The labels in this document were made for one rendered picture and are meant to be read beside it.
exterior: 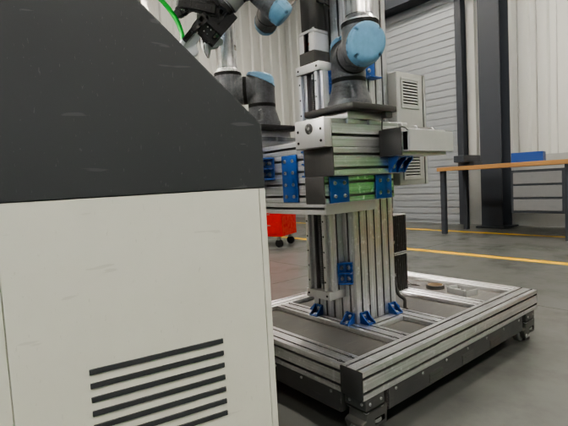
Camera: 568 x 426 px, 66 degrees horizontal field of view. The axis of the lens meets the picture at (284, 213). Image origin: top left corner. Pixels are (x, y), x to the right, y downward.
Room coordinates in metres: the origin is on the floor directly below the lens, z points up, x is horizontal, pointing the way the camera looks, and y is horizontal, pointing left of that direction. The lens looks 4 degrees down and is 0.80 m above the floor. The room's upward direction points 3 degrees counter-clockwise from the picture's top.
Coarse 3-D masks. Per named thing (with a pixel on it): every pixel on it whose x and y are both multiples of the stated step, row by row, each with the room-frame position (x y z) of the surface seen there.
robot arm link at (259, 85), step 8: (248, 72) 1.87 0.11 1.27; (256, 72) 1.85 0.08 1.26; (264, 72) 1.86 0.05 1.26; (248, 80) 1.86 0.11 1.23; (256, 80) 1.85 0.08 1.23; (264, 80) 1.85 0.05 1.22; (272, 80) 1.88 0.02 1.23; (248, 88) 1.85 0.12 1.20; (256, 88) 1.85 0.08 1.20; (264, 88) 1.85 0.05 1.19; (272, 88) 1.88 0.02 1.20; (248, 96) 1.86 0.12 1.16; (256, 96) 1.85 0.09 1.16; (264, 96) 1.85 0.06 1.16; (272, 96) 1.87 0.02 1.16; (248, 104) 1.89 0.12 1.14
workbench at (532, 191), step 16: (464, 160) 5.68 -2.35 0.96; (512, 160) 5.38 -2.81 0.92; (528, 160) 5.28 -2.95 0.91; (544, 160) 5.30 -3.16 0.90; (560, 160) 4.76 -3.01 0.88; (464, 176) 6.25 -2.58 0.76; (512, 176) 5.17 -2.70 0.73; (528, 176) 5.03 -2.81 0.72; (544, 176) 4.90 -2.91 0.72; (560, 176) 4.77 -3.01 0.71; (464, 192) 6.26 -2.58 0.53; (512, 192) 5.17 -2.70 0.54; (528, 192) 5.03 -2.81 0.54; (544, 192) 4.90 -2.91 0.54; (560, 192) 4.78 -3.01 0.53; (464, 208) 6.26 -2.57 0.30; (512, 208) 5.18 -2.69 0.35; (528, 208) 5.03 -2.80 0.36; (544, 208) 4.90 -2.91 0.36; (560, 208) 4.78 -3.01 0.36; (464, 224) 6.27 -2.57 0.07
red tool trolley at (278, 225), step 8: (272, 216) 5.45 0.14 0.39; (280, 216) 5.41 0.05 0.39; (288, 216) 5.60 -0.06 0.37; (272, 224) 5.45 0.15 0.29; (280, 224) 5.42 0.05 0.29; (288, 224) 5.59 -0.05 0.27; (272, 232) 5.46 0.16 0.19; (280, 232) 5.41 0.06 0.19; (288, 232) 5.58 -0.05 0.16; (280, 240) 5.46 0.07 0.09; (288, 240) 5.79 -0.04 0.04
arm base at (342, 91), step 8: (336, 80) 1.49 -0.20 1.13; (344, 80) 1.47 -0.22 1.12; (352, 80) 1.47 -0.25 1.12; (360, 80) 1.48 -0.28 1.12; (336, 88) 1.48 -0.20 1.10; (344, 88) 1.47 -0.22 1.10; (352, 88) 1.46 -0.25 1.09; (360, 88) 1.47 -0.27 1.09; (336, 96) 1.47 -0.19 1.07; (344, 96) 1.46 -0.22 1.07; (352, 96) 1.46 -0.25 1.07; (360, 96) 1.46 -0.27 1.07; (368, 96) 1.48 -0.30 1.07; (328, 104) 1.51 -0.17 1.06; (336, 104) 1.47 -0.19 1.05
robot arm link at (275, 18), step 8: (256, 0) 1.33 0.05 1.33; (264, 0) 1.32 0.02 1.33; (272, 0) 1.32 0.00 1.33; (280, 0) 1.32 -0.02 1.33; (264, 8) 1.33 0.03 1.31; (272, 8) 1.32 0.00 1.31; (280, 8) 1.32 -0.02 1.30; (288, 8) 1.33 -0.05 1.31; (264, 16) 1.37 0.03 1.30; (272, 16) 1.33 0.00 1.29; (280, 16) 1.33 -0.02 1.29; (264, 24) 1.42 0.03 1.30; (272, 24) 1.41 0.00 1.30; (280, 24) 1.36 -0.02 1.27
